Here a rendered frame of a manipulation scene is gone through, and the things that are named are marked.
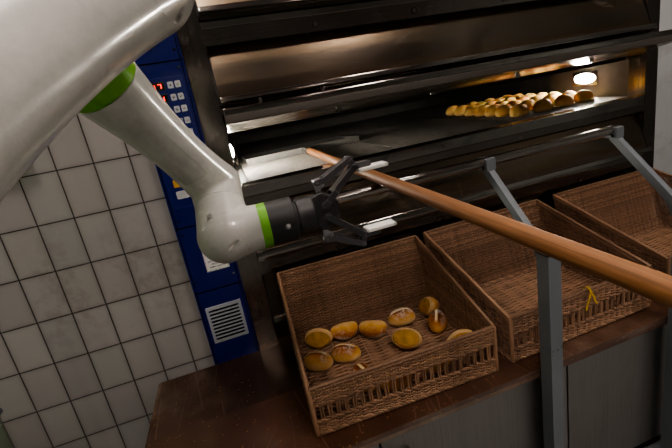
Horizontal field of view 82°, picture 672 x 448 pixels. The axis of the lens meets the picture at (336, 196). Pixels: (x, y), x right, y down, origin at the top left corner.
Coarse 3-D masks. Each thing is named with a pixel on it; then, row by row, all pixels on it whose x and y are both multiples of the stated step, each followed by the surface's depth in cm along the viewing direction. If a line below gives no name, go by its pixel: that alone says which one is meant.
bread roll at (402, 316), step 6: (396, 312) 138; (402, 312) 138; (408, 312) 138; (390, 318) 138; (396, 318) 137; (402, 318) 137; (408, 318) 137; (414, 318) 139; (390, 324) 139; (396, 324) 137; (402, 324) 137
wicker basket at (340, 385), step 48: (288, 288) 138; (336, 288) 141; (384, 288) 145; (432, 288) 143; (384, 336) 135; (432, 336) 130; (480, 336) 107; (336, 384) 98; (384, 384) 102; (432, 384) 106
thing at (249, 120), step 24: (600, 48) 142; (624, 48) 145; (648, 48) 159; (480, 72) 130; (504, 72) 133; (528, 72) 148; (336, 96) 118; (360, 96) 120; (384, 96) 126; (408, 96) 139; (240, 120) 112; (264, 120) 119; (288, 120) 131
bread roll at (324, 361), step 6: (312, 354) 123; (318, 354) 123; (324, 354) 123; (306, 360) 124; (312, 360) 122; (318, 360) 122; (324, 360) 122; (330, 360) 123; (306, 366) 124; (312, 366) 122; (318, 366) 121; (324, 366) 121; (330, 366) 122
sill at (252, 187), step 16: (640, 96) 171; (560, 112) 165; (576, 112) 163; (592, 112) 166; (496, 128) 154; (512, 128) 156; (528, 128) 158; (416, 144) 151; (432, 144) 147; (448, 144) 149; (464, 144) 151; (384, 160) 143; (400, 160) 145; (288, 176) 134; (304, 176) 136; (256, 192) 132
